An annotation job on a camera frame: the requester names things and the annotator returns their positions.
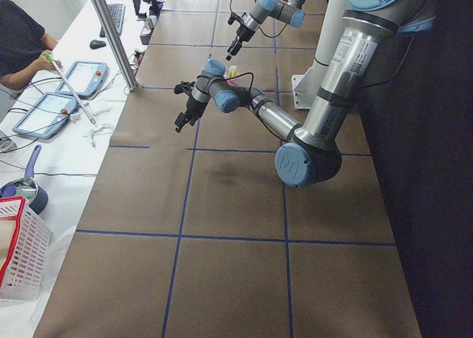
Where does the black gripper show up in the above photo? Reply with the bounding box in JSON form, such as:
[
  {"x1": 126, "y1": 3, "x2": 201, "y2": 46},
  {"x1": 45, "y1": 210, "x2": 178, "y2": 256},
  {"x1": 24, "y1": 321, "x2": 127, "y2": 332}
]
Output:
[
  {"x1": 174, "y1": 95, "x2": 207, "y2": 132},
  {"x1": 225, "y1": 23, "x2": 255, "y2": 61}
]

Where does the yellow marker pen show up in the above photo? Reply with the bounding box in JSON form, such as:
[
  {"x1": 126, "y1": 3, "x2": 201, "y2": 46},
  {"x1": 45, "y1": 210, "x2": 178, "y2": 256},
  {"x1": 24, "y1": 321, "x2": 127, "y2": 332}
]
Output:
[{"x1": 228, "y1": 65, "x2": 237, "y2": 78}]

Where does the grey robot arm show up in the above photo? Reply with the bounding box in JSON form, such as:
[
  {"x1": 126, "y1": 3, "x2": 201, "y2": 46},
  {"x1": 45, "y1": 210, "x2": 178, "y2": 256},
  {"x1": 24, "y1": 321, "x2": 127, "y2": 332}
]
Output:
[
  {"x1": 225, "y1": 0, "x2": 306, "y2": 61},
  {"x1": 174, "y1": 0, "x2": 436, "y2": 188}
]

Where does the pink mesh pen holder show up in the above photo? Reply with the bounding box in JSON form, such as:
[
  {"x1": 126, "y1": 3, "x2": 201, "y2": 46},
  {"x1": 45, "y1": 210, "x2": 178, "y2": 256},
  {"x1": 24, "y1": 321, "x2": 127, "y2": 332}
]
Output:
[{"x1": 225, "y1": 74, "x2": 239, "y2": 87}]

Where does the far blue teach pendant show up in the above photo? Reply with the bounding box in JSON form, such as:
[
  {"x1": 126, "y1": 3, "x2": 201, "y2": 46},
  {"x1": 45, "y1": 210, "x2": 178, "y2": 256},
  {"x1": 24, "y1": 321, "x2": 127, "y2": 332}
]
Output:
[{"x1": 65, "y1": 61, "x2": 108, "y2": 99}]

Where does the blue teach pendant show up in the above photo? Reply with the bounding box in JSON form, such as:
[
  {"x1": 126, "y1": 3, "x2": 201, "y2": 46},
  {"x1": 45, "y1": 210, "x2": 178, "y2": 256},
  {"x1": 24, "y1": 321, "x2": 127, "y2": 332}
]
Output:
[
  {"x1": 12, "y1": 92, "x2": 78, "y2": 140},
  {"x1": 65, "y1": 61, "x2": 108, "y2": 99}
]

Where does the black computer mouse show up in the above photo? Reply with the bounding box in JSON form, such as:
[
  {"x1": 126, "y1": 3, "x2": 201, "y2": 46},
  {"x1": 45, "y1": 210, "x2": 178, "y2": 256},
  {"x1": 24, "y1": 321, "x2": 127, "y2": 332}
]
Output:
[{"x1": 89, "y1": 40, "x2": 106, "y2": 50}]

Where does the black keyboard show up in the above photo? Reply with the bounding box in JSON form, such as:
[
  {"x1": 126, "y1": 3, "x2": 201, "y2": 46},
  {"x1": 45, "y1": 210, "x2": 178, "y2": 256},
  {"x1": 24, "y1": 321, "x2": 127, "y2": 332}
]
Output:
[{"x1": 107, "y1": 3, "x2": 126, "y2": 36}]

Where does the near blue teach pendant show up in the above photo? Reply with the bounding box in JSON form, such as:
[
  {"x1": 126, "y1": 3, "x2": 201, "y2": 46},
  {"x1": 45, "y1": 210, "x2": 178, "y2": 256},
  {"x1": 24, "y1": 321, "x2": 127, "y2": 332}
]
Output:
[{"x1": 12, "y1": 92, "x2": 78, "y2": 140}]

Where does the white reacher grabber stick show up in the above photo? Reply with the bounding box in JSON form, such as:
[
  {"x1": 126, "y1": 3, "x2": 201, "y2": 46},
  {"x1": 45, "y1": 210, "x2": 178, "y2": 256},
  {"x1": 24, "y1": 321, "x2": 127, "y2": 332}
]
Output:
[{"x1": 43, "y1": 51, "x2": 114, "y2": 148}]

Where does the blue frying pan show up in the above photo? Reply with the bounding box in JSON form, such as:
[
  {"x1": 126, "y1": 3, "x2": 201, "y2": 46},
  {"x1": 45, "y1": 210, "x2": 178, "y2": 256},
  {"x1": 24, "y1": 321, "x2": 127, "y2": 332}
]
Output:
[{"x1": 1, "y1": 145, "x2": 49, "y2": 214}]

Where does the person in black shirt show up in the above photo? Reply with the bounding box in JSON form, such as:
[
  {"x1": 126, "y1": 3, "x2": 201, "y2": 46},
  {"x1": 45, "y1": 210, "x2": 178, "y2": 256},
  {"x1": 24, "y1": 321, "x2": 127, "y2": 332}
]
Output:
[{"x1": 1, "y1": 0, "x2": 58, "y2": 90}]

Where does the red white plastic basket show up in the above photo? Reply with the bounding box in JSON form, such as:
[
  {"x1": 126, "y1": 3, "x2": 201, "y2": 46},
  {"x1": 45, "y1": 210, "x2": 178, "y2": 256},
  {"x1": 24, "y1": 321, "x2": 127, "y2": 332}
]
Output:
[{"x1": 1, "y1": 197, "x2": 52, "y2": 307}]

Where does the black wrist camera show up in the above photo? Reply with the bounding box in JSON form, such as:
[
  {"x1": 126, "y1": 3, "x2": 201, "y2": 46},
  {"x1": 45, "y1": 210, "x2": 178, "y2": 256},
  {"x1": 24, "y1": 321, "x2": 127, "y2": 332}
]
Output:
[
  {"x1": 174, "y1": 81, "x2": 195, "y2": 95},
  {"x1": 228, "y1": 13, "x2": 245, "y2": 25}
]

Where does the aluminium frame post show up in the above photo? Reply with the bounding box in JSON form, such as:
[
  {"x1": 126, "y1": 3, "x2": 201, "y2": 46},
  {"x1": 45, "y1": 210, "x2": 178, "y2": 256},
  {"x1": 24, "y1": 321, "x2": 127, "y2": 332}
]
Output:
[{"x1": 91, "y1": 0, "x2": 138, "y2": 92}]

